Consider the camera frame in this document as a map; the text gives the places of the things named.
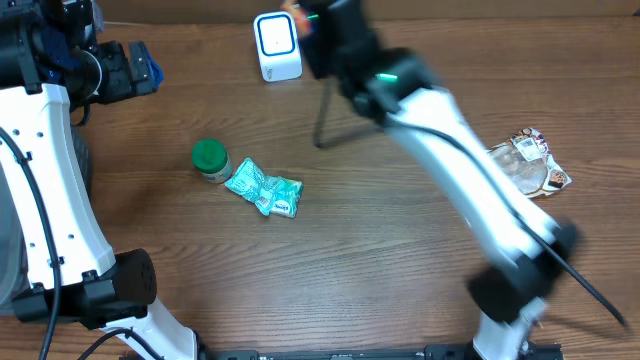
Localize green lid jar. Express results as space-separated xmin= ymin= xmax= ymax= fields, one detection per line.
xmin=191 ymin=138 xmax=233 ymax=184

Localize teal crinkled snack packet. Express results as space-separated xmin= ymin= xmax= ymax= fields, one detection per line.
xmin=224 ymin=157 xmax=273 ymax=216

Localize beige plastic pouch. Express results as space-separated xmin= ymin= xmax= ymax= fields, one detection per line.
xmin=488 ymin=128 xmax=572 ymax=198

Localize orange small box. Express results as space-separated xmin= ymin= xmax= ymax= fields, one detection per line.
xmin=281 ymin=0 xmax=312 ymax=37

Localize teal Kleenex tissue pack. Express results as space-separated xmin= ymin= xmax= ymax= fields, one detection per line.
xmin=269 ymin=177 xmax=304 ymax=218

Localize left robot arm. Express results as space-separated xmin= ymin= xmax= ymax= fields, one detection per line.
xmin=1 ymin=1 xmax=206 ymax=359

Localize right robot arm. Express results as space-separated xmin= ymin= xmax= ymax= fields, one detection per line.
xmin=300 ymin=1 xmax=579 ymax=359

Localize grey plastic basket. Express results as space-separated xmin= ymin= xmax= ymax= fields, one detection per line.
xmin=0 ymin=128 xmax=91 ymax=316

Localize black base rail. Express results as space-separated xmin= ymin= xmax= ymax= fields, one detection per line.
xmin=199 ymin=343 xmax=564 ymax=360

